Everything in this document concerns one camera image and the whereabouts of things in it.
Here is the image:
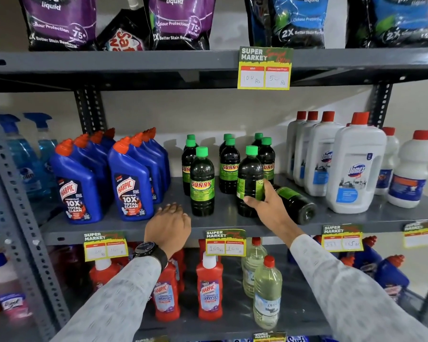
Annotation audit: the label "person's right hand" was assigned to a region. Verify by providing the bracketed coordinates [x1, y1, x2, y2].
[243, 180, 305, 247]

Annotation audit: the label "person's left hand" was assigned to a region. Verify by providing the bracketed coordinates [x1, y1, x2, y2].
[144, 203, 192, 259]

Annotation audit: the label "dark green-labelled cleaner bottle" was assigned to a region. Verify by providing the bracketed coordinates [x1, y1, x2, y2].
[236, 145, 265, 218]

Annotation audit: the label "person's left forearm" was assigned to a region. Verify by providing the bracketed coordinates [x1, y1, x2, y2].
[51, 254, 163, 342]

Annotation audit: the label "person's right forearm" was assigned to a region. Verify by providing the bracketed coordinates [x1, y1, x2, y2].
[289, 234, 428, 342]

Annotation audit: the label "cluster of dark green-capped bottles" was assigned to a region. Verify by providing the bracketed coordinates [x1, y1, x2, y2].
[181, 133, 318, 225]

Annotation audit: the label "rows of blue toilet cleaners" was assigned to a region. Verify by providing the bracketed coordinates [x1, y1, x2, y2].
[49, 127, 171, 225]

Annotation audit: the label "black wristwatch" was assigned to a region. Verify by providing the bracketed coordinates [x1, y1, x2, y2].
[133, 241, 169, 273]

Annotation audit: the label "green yellow price tag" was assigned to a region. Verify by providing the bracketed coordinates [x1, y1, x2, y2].
[205, 229, 247, 257]
[83, 231, 129, 262]
[403, 221, 428, 249]
[253, 331, 287, 342]
[321, 224, 364, 253]
[238, 46, 294, 91]

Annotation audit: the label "red white-capped cleaner bottle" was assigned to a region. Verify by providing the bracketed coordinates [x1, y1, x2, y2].
[153, 261, 181, 323]
[89, 258, 122, 291]
[196, 252, 224, 321]
[170, 248, 186, 293]

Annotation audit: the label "large white red-capped jug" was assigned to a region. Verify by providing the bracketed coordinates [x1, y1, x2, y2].
[293, 111, 319, 188]
[304, 111, 345, 197]
[326, 112, 388, 214]
[286, 111, 307, 180]

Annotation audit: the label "clear pale red-capped bottle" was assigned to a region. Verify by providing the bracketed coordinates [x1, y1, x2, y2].
[253, 255, 283, 331]
[241, 237, 268, 299]

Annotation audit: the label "maroon cleaner bottle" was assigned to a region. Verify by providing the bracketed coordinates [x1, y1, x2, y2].
[49, 245, 90, 293]

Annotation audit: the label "blue orange-capped cleaner bottle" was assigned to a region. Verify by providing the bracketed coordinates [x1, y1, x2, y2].
[374, 254, 411, 300]
[352, 236, 379, 279]

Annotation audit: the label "blue spray bottle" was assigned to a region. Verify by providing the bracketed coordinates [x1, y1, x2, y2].
[0, 114, 43, 201]
[24, 112, 59, 196]

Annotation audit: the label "small white red-capped bottle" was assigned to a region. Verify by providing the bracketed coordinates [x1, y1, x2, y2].
[374, 127, 400, 196]
[387, 130, 428, 209]

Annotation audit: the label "grey metal shelf rack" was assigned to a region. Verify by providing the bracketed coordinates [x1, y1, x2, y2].
[0, 47, 428, 342]

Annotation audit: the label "white blue-capped bottle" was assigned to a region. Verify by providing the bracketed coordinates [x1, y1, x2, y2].
[0, 253, 31, 319]

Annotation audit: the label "dark blue detergent pouch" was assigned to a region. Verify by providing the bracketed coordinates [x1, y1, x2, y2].
[245, 0, 276, 47]

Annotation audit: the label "black red detergent pouch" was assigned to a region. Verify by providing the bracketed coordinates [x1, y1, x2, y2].
[96, 0, 152, 52]

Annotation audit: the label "purple detergent pouch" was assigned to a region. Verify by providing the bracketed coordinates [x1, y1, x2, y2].
[18, 0, 97, 52]
[148, 0, 217, 51]

